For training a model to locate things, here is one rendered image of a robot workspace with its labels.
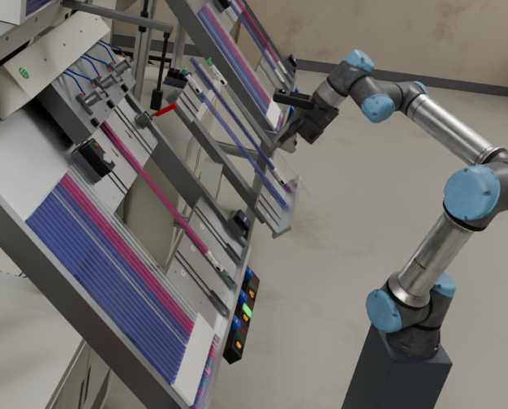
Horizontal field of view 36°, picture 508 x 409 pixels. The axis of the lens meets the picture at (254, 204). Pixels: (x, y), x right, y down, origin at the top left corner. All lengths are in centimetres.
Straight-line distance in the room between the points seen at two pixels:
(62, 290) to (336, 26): 459
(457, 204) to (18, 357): 103
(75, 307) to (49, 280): 7
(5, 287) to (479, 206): 111
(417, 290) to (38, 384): 92
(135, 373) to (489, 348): 211
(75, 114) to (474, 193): 87
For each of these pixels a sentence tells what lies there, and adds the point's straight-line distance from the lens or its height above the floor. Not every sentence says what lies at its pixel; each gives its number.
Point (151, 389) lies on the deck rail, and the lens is 153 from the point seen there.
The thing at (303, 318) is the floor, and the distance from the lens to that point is 314.
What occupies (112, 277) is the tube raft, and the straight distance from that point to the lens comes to 153.
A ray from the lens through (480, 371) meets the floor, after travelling 323.
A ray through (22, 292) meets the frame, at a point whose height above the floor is 66.
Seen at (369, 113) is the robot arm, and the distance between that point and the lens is 198.
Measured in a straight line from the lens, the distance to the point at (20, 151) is 154.
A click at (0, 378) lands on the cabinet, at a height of 62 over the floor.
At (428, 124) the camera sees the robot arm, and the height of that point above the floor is 115.
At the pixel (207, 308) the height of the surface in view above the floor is 75.
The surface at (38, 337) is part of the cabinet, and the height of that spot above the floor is 62.
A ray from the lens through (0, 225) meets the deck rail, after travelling 142.
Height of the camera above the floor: 183
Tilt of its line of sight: 29 degrees down
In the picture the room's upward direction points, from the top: 13 degrees clockwise
